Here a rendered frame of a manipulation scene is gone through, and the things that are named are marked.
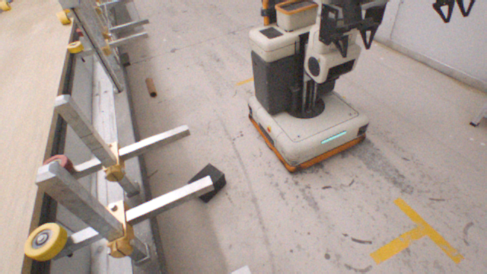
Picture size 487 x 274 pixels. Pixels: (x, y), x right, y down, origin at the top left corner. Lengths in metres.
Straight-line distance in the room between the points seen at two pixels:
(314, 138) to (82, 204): 1.29
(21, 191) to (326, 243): 1.34
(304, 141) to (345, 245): 0.61
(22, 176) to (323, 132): 1.43
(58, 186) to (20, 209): 0.35
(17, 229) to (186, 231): 0.98
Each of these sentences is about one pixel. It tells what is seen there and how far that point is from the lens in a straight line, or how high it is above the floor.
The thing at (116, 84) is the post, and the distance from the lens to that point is 1.53.
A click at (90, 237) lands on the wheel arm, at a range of 0.76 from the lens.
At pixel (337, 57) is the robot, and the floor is 0.79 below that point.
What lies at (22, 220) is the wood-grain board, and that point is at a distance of 0.86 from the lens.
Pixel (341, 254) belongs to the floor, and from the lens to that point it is 1.53.
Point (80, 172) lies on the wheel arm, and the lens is 0.94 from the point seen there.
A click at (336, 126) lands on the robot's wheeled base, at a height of 0.28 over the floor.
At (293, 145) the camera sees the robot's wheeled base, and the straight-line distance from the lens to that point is 1.53.
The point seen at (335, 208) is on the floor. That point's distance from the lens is 1.64.
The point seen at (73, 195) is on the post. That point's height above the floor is 1.05.
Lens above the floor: 1.42
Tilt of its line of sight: 45 degrees down
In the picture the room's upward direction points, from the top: 10 degrees counter-clockwise
